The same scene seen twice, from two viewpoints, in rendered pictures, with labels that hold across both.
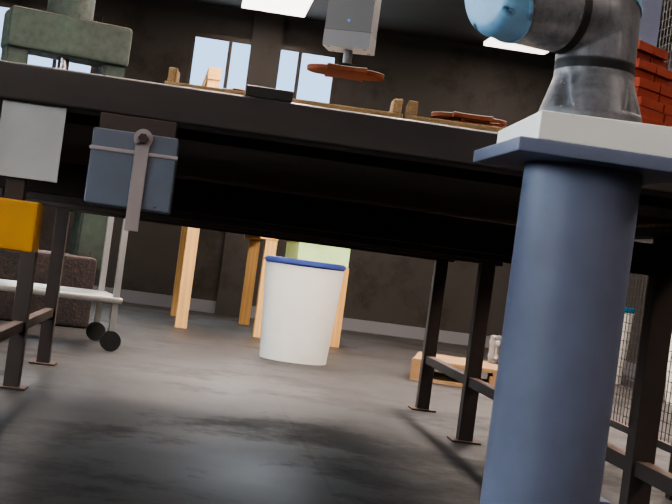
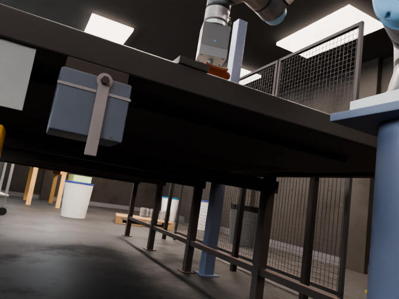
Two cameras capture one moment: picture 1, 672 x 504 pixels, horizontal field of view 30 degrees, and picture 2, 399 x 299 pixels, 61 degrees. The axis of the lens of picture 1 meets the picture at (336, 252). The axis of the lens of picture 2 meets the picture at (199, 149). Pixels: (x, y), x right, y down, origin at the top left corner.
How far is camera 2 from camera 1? 1.36 m
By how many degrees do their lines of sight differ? 21
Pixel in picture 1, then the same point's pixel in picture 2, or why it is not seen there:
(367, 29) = (225, 47)
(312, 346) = (81, 212)
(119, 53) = not seen: hidden behind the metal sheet
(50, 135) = (19, 69)
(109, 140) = (75, 78)
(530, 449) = not seen: outside the picture
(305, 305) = (79, 197)
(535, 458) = not seen: outside the picture
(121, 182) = (84, 114)
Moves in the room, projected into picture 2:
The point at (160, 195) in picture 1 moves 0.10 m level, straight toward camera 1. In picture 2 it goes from (116, 128) to (131, 121)
